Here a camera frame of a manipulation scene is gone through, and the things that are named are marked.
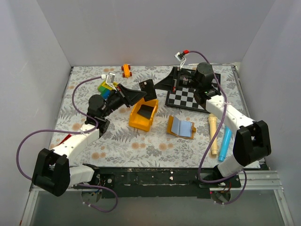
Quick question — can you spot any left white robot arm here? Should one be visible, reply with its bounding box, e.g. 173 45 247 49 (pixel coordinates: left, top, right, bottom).
32 84 147 196

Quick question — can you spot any dark credit card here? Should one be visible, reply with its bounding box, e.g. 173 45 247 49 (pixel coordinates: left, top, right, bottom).
139 79 157 101
137 105 154 120

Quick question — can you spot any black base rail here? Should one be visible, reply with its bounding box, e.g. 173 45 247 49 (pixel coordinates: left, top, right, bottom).
88 167 241 199

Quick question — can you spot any blue toy microphone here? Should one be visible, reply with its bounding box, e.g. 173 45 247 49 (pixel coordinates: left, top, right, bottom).
218 126 232 162

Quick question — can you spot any yellow plastic bin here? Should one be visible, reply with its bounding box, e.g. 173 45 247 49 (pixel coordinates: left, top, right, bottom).
128 98 158 132

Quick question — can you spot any tan leather card holder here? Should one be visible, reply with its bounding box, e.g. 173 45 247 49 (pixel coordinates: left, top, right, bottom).
166 115 196 139

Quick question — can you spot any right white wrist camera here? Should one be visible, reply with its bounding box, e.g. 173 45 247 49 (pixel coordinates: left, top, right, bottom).
174 52 187 69

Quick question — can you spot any orange toy car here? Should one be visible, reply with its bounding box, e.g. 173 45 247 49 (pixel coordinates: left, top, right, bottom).
121 64 132 78

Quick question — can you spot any red toy block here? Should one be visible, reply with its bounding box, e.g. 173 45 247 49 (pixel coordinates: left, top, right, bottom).
59 134 72 145

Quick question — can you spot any purple cable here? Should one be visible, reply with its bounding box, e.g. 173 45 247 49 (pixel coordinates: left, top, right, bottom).
16 74 118 212
183 49 247 205

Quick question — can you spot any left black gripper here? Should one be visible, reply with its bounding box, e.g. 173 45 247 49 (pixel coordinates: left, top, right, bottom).
102 84 147 118

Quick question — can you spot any yellow green toy block house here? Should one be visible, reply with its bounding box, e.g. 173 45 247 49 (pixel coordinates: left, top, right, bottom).
97 81 113 100

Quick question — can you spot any floral table mat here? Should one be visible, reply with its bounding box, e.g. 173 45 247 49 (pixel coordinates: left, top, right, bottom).
46 65 259 169

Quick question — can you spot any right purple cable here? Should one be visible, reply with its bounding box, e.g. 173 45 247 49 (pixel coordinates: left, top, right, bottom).
183 49 247 205

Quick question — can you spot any beige toy microphone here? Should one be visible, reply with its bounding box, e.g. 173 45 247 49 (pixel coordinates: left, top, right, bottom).
208 113 218 157

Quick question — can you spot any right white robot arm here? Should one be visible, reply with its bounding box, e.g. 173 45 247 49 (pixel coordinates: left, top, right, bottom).
154 62 271 187

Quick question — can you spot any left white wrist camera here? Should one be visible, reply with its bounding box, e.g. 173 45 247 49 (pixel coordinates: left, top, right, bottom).
106 72 116 90

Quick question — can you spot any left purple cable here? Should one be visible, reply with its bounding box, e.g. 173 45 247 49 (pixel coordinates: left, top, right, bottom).
16 74 118 212

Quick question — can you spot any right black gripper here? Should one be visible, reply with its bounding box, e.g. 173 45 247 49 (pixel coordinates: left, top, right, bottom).
152 67 200 92

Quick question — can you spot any black white chessboard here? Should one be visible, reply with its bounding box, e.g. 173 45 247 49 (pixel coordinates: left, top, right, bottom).
165 66 222 113

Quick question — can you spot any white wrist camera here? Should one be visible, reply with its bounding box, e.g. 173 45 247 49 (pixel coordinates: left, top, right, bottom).
106 72 116 90
174 52 187 69

